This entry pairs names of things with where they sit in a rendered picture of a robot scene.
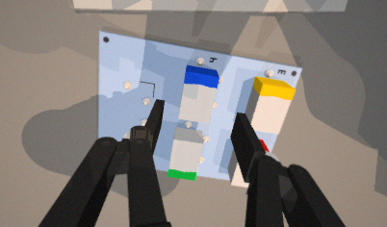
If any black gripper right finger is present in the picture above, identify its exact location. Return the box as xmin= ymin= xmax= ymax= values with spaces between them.
xmin=230 ymin=113 xmax=346 ymax=227

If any peach block with yellow end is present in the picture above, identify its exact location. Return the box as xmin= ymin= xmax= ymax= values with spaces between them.
xmin=245 ymin=76 xmax=296 ymax=134

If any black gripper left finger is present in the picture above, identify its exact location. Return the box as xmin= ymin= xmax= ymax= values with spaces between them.
xmin=39 ymin=99 xmax=172 ymax=227

